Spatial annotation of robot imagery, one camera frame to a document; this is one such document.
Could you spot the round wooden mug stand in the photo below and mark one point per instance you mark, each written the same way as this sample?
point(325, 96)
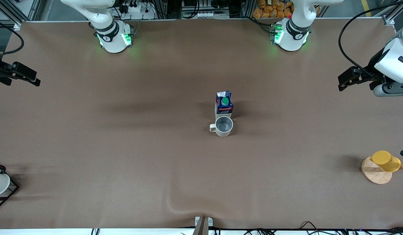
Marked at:
point(374, 175)

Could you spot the metal table edge bracket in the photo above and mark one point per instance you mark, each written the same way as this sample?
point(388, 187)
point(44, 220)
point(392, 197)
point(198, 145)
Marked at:
point(203, 223)

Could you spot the blue milk carton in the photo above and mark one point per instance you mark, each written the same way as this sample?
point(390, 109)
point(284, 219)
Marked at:
point(224, 102)

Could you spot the pile of orange buns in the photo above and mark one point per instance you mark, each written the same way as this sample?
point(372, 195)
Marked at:
point(273, 9)

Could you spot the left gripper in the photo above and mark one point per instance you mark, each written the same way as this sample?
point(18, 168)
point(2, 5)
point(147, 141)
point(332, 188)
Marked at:
point(372, 70)

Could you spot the white power strip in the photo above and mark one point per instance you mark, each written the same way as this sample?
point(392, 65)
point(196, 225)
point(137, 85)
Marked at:
point(136, 9)

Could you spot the white socket bar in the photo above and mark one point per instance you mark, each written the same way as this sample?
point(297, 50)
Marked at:
point(208, 14)

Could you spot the yellow plastic cup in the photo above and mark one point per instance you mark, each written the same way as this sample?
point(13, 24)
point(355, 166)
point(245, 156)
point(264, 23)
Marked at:
point(385, 161)

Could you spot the aluminium frame post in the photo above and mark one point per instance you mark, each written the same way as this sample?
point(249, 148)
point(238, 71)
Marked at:
point(22, 11)
point(391, 19)

